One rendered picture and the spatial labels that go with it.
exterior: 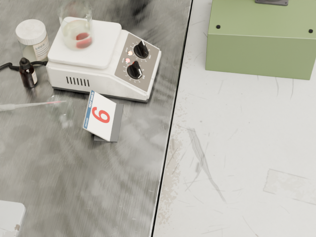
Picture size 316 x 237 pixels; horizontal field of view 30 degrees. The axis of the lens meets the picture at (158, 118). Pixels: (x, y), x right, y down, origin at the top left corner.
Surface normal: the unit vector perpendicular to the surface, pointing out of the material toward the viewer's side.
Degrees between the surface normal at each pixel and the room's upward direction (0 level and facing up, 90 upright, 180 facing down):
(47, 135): 0
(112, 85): 90
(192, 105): 0
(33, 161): 0
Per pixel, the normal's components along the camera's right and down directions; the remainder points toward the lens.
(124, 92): -0.21, 0.77
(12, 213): -0.02, -0.62
